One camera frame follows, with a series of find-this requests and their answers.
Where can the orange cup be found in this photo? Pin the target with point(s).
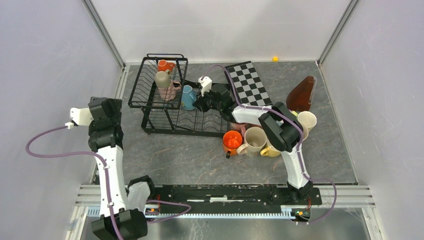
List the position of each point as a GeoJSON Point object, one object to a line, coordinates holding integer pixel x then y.
{"type": "Point", "coordinates": [231, 141]}

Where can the yellow cup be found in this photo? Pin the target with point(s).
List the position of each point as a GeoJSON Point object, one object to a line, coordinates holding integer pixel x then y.
{"type": "Point", "coordinates": [269, 150]}

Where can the brown wedge object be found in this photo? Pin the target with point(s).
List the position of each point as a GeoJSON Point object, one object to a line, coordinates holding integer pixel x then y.
{"type": "Point", "coordinates": [300, 98]}

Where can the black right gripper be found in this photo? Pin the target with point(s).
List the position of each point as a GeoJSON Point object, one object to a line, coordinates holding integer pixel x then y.
{"type": "Point", "coordinates": [199, 103]}

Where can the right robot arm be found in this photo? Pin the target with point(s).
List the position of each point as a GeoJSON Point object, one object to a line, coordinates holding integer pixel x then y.
{"type": "Point", "coordinates": [281, 127]}

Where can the yellow mug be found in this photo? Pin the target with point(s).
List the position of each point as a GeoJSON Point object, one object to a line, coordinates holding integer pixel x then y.
{"type": "Point", "coordinates": [306, 118]}

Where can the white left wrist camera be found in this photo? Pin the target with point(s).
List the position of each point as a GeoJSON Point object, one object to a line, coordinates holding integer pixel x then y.
{"type": "Point", "coordinates": [79, 117]}

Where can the black dish rack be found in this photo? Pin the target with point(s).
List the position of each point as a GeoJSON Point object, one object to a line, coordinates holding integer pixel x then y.
{"type": "Point", "coordinates": [160, 118]}

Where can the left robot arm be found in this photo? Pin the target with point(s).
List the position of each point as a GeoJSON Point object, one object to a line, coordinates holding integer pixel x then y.
{"type": "Point", "coordinates": [122, 206]}

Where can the beige mug in basket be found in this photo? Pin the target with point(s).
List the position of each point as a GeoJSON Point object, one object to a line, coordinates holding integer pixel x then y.
{"type": "Point", "coordinates": [163, 79]}

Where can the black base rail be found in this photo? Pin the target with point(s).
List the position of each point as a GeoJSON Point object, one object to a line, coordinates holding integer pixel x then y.
{"type": "Point", "coordinates": [231, 198]}

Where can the tan tall cup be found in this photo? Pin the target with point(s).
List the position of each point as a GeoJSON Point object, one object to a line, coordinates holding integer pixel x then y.
{"type": "Point", "coordinates": [305, 132]}

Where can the black wire basket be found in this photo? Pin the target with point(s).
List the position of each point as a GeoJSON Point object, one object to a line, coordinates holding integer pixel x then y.
{"type": "Point", "coordinates": [146, 75]}

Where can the blue cup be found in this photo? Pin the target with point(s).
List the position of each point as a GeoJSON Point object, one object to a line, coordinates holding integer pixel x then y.
{"type": "Point", "coordinates": [188, 97]}

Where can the orange mug in basket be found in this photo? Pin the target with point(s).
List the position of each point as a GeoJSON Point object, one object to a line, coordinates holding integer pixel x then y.
{"type": "Point", "coordinates": [164, 65]}

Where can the black white chessboard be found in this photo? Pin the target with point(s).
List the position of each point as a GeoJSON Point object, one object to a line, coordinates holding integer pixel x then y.
{"type": "Point", "coordinates": [248, 85]}

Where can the pale pink mug in rack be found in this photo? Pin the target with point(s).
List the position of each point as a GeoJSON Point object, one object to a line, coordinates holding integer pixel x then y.
{"type": "Point", "coordinates": [170, 92]}

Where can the pink floral mug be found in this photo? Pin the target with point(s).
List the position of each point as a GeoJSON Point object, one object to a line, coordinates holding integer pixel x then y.
{"type": "Point", "coordinates": [239, 127]}

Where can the cream mug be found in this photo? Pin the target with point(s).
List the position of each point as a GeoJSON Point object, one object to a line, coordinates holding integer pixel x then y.
{"type": "Point", "coordinates": [254, 141]}

